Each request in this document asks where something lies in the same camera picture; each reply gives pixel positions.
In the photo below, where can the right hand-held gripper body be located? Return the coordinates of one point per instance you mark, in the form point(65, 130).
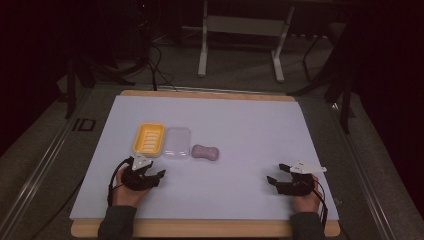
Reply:
point(300, 183)

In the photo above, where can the metal floor rail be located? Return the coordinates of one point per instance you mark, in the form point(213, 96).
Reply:
point(363, 173)
point(36, 173)

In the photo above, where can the yellow soap dish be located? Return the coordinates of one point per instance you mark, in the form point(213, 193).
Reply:
point(149, 139)

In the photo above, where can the white table mat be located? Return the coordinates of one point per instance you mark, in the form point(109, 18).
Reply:
point(233, 133)

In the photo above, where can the clear plastic lid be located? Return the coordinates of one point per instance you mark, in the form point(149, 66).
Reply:
point(177, 142)

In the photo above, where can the white metal stand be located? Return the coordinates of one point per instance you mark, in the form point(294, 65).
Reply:
point(245, 25)

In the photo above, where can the person's right hand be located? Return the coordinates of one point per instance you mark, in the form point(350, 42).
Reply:
point(306, 202)

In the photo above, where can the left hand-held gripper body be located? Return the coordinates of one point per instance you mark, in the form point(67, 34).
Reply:
point(136, 180)

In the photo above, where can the purple soap bar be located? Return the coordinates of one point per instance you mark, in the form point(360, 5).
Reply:
point(205, 152)

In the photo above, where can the person's left hand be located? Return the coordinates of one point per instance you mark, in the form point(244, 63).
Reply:
point(128, 196)

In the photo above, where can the black stand legs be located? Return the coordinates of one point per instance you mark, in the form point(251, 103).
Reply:
point(80, 73)
point(343, 90)

